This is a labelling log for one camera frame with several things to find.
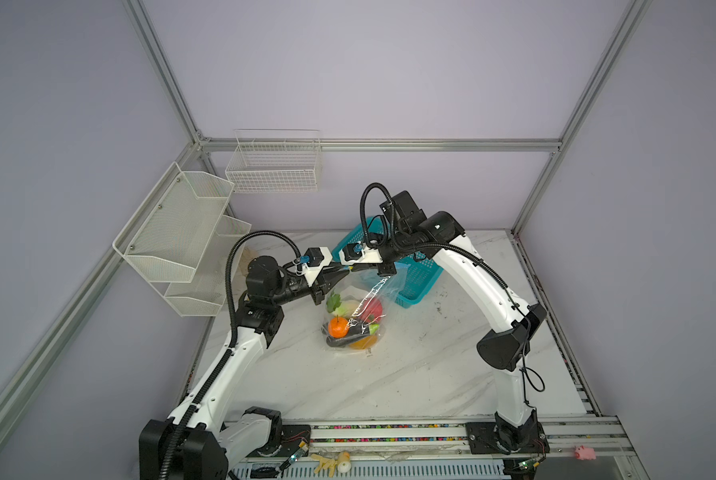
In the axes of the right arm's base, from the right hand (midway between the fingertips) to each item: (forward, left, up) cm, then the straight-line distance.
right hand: (350, 258), depth 72 cm
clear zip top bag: (-5, -1, -15) cm, 16 cm away
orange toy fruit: (-9, +4, -18) cm, 21 cm away
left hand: (-3, +2, 0) cm, 3 cm away
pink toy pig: (-36, -56, -30) cm, 73 cm away
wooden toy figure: (-39, +2, -29) cm, 48 cm away
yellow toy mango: (-11, -3, -25) cm, 28 cm away
